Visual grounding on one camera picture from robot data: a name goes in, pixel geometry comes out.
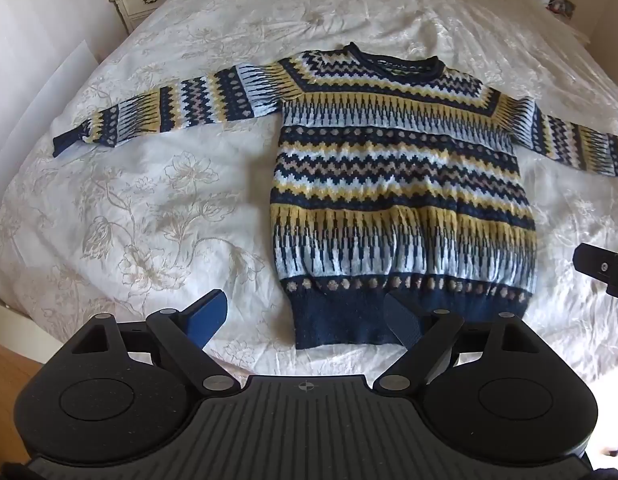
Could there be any white floral bedspread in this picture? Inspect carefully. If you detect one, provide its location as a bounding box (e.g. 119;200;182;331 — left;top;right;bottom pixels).
0;0;618;392

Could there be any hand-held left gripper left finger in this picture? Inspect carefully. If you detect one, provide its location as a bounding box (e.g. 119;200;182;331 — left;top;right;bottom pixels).
71;289;241;394

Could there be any navy yellow patterned knit sweater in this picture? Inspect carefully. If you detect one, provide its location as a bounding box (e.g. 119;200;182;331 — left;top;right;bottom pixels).
53;42;618;351

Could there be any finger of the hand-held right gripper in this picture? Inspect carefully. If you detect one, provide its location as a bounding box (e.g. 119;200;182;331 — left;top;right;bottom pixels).
572;242;618;303

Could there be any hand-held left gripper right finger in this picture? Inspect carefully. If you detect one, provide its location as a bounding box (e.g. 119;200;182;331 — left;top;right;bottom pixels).
371;294;546;394

